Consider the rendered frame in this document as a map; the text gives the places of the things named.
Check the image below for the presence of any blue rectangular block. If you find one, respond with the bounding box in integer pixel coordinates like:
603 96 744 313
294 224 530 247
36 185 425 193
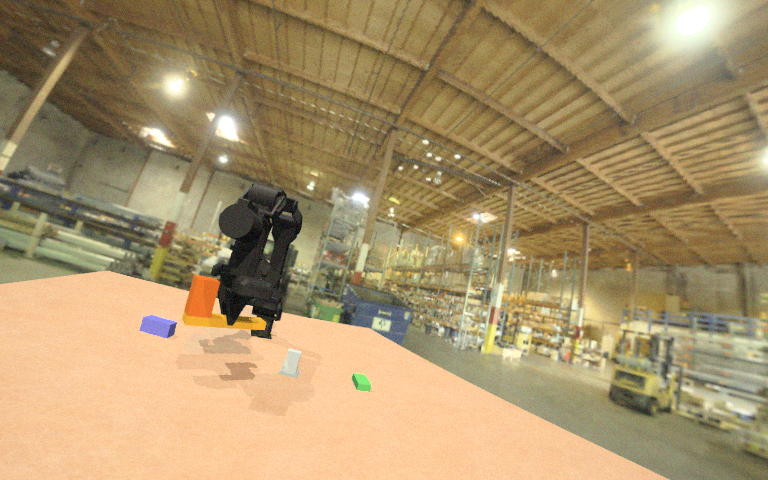
139 315 177 338

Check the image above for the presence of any small green block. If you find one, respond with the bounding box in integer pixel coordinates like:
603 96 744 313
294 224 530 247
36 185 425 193
352 373 372 392

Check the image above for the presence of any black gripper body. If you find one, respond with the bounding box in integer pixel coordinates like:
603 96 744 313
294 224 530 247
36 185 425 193
211 241 273 300

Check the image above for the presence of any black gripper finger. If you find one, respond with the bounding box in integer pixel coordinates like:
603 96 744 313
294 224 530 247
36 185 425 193
225 288 257 325
217 279 232 314

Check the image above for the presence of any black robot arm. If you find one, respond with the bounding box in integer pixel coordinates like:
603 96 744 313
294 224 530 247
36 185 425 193
218 183 303 339

